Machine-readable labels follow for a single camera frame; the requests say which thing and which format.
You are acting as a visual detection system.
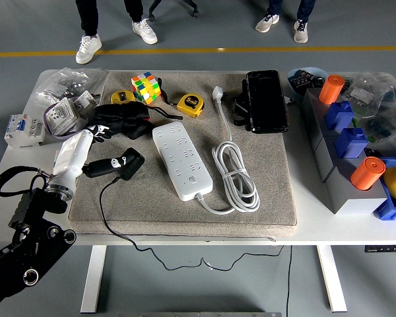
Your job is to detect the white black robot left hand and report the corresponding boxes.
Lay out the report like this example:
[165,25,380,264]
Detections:
[51,123,128,195]

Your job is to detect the black plug adapter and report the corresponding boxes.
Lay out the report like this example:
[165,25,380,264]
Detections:
[116,147,146,182]

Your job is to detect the white power strip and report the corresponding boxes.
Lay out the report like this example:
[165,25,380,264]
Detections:
[151,121,215,202]

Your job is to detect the large white socket panel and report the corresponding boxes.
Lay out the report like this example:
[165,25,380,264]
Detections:
[45,97,86,136]

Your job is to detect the small white socket panel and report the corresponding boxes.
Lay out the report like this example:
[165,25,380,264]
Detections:
[73,90,100,116]

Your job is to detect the white circuit breaker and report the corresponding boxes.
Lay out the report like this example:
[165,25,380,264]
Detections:
[3,113,46,149]

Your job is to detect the black cloth pouch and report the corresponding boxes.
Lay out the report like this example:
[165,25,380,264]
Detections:
[87,100,152,141]

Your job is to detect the black table control panel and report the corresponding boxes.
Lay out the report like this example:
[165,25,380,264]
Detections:
[364,244,396,254]

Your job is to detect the clear bag of metal parts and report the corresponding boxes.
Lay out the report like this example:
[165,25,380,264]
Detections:
[34,67,108,106]

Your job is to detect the yellow tape measure black face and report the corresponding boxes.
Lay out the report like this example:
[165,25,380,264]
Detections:
[110,89,137,105]

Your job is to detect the white table leg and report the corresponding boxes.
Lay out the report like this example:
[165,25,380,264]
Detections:
[316,244,348,313]
[80,244,107,314]

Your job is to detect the large multicolour puzzle cube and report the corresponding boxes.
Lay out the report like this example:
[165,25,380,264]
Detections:
[131,71,162,106]

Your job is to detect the grey-brown mat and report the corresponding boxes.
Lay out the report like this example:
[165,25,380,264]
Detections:
[67,71,298,238]

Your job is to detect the blue plastic bin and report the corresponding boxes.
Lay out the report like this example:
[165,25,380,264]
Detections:
[372,157,396,221]

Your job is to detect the yellow tape measure red label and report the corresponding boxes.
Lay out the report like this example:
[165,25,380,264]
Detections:
[176,92,205,119]

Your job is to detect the grey block holder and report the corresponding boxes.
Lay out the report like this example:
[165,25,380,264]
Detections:
[300,87,389,215]

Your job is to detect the person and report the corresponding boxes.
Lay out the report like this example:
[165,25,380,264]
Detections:
[75,0,158,65]
[254,0,317,44]

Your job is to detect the orange cylinder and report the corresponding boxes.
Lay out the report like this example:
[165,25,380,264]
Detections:
[350,156,387,192]
[318,74,346,105]

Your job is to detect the black device holder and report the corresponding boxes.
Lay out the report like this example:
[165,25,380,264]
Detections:
[232,79,296,128]

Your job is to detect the blue plastic block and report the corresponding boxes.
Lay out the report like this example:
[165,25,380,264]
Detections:
[334,127,369,159]
[323,100,355,131]

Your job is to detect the clear plastic parts bag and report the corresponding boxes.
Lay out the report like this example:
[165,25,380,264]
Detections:
[356,98,396,153]
[341,71,396,110]

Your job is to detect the black office chair base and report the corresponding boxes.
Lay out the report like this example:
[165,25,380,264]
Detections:
[147,0,201,22]

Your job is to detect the glossy black flat device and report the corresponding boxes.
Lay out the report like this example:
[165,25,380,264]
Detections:
[246,69,290,135]

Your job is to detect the light blue bowl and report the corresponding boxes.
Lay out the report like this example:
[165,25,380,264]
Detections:
[286,67,329,100]

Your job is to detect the black packets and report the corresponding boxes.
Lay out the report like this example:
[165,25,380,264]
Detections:
[289,69,325,93]

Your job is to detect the thin black plug cord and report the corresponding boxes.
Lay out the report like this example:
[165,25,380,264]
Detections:
[98,176,286,273]

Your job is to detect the black flat strap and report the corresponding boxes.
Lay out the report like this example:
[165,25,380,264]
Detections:
[150,105,184,120]

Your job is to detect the thin black strap loop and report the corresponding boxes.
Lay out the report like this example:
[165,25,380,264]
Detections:
[156,77,179,105]

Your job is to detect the black hanging cable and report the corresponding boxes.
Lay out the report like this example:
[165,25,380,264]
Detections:
[285,244,293,317]

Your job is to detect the white power strip cable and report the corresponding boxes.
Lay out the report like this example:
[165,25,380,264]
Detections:
[195,85,261,216]

